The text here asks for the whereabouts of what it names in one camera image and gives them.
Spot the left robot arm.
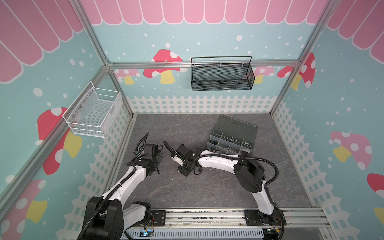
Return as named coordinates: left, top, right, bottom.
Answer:
left=77, top=133, right=164, bottom=240

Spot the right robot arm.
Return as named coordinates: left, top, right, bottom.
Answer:
left=163, top=141, right=285, bottom=226

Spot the green compartment organizer box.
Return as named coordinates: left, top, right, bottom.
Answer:
left=207, top=115, right=259, bottom=155

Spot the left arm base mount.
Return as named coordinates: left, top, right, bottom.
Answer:
left=134, top=210, right=167, bottom=228

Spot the white wire mesh basket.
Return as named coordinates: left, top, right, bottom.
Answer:
left=63, top=82, right=123, bottom=138

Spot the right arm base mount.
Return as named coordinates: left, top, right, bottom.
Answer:
left=244, top=209, right=287, bottom=226

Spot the black wire mesh basket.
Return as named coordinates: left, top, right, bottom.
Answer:
left=191, top=56, right=256, bottom=92

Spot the aluminium rail frame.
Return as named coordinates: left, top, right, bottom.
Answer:
left=120, top=208, right=337, bottom=240

